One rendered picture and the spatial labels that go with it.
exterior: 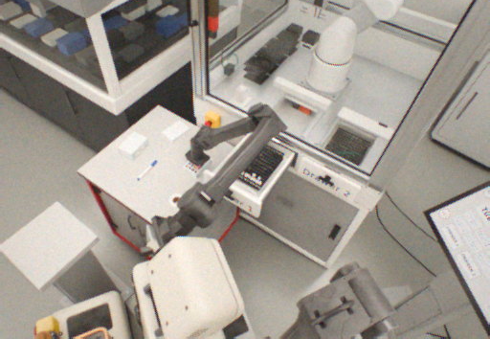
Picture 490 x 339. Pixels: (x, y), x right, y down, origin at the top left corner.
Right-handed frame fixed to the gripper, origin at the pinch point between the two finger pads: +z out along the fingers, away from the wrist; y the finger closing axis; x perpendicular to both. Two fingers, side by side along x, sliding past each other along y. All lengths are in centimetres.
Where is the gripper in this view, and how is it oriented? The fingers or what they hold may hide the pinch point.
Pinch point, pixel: (198, 167)
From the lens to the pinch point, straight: 166.2
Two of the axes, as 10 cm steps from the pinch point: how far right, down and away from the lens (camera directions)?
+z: -0.6, 6.1, 7.9
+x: -5.8, 6.2, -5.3
